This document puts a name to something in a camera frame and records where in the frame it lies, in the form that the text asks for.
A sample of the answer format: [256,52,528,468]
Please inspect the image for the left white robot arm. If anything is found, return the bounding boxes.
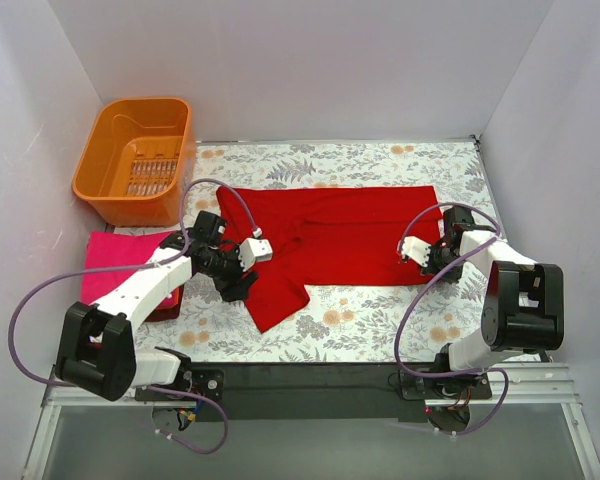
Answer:
[54,212,273,401]

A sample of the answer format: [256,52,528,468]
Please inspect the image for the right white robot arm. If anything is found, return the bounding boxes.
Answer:
[401,205,564,398]

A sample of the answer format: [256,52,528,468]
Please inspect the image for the floral patterned table mat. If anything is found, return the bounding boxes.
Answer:
[135,142,496,362]

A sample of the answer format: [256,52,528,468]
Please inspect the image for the folded pink t shirt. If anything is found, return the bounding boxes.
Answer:
[79,232,169,304]

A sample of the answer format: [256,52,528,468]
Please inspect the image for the orange plastic basket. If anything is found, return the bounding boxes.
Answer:
[72,97,196,227]

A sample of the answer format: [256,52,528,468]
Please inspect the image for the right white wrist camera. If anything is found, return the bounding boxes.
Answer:
[398,236,431,267]

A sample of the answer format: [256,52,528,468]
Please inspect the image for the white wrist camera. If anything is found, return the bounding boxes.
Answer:
[238,237,273,272]
[398,236,431,267]

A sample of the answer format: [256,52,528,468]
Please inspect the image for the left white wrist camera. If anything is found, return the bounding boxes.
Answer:
[238,237,273,272]

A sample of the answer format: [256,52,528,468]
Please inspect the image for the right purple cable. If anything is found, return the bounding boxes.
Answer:
[394,203,510,438]

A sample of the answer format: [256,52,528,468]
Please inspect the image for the purple cable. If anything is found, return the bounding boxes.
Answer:
[394,203,510,438]
[8,178,264,455]

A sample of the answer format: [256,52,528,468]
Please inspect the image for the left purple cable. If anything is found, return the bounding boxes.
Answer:
[8,178,264,455]

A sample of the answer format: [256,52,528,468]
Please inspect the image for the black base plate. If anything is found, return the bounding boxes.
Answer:
[134,362,496,424]

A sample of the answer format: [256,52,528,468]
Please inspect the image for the aluminium frame rail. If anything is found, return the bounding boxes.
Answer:
[24,362,600,479]

